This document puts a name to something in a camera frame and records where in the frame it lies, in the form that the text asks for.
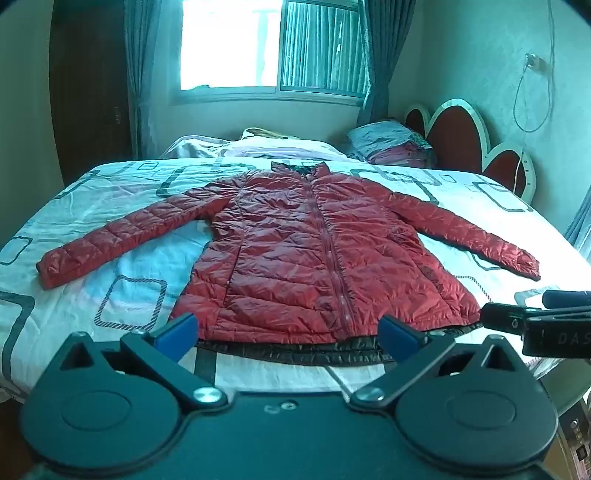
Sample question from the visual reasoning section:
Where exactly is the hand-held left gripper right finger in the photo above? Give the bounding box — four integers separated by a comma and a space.
350, 315, 533, 412

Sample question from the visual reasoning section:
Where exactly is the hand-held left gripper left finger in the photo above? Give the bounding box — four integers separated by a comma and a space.
54, 313, 228, 414

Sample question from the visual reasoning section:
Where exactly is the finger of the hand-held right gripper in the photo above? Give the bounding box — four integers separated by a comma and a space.
542, 290, 591, 308
479, 302, 591, 337

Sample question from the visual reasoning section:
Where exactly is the red puffer jacket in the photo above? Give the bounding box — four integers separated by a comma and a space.
36, 161, 541, 366

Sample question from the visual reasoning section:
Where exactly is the grey curtain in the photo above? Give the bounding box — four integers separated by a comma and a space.
565, 185, 591, 267

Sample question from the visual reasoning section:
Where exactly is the grey appliance panel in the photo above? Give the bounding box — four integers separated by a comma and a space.
556, 399, 591, 480

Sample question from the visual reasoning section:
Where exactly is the white patterned bed sheet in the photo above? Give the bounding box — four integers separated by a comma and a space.
0, 156, 583, 403

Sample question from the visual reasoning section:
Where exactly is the pink folded bedding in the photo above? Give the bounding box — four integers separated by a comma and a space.
381, 144, 437, 169

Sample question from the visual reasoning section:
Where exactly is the red petal-shaped headboard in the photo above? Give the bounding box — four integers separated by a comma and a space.
405, 97, 537, 204

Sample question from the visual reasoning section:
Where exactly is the pink blanket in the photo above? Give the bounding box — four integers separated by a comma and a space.
159, 128, 366, 163

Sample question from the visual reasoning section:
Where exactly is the yellow printed cloth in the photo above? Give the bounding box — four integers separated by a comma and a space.
244, 128, 297, 140

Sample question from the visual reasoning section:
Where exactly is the dark wooden wardrobe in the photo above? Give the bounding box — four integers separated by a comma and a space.
48, 0, 139, 186

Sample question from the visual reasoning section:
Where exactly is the teal curtain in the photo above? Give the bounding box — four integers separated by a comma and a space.
357, 0, 419, 128
123, 0, 186, 160

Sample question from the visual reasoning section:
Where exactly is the window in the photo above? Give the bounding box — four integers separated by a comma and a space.
177, 0, 373, 101

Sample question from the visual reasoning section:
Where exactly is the white cable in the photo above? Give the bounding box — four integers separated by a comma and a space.
511, 147, 528, 191

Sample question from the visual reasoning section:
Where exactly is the grey looped wall cable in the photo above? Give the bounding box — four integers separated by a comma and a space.
512, 0, 557, 134

